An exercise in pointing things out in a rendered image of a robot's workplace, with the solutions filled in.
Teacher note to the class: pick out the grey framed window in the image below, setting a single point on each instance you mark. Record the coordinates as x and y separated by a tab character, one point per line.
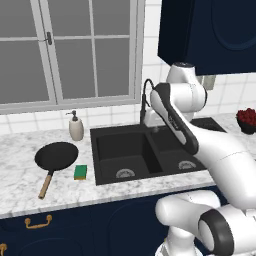
73	50

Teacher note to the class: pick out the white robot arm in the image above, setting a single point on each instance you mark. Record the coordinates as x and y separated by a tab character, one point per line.
216	156

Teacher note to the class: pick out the beige soap dispenser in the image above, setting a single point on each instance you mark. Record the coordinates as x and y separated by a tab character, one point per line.
76	128

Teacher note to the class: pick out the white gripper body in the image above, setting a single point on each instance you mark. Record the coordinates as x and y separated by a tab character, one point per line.
154	117

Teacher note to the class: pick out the green and yellow sponge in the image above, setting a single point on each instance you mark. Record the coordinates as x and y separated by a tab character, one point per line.
80	172

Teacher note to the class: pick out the dark blue cupboard door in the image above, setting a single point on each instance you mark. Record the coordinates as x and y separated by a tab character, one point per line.
133	226

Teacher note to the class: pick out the black curved tap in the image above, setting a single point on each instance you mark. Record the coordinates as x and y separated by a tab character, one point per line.
143	100

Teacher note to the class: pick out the black double sink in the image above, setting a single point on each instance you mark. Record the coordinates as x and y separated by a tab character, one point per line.
126	153

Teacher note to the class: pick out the dark blue drawer front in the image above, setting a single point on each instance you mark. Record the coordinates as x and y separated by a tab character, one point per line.
66	223

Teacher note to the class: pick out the dark blue wall cupboard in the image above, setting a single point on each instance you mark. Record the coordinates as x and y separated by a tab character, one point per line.
213	33

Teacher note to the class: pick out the grey wall socket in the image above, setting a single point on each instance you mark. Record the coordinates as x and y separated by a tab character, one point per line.
209	82

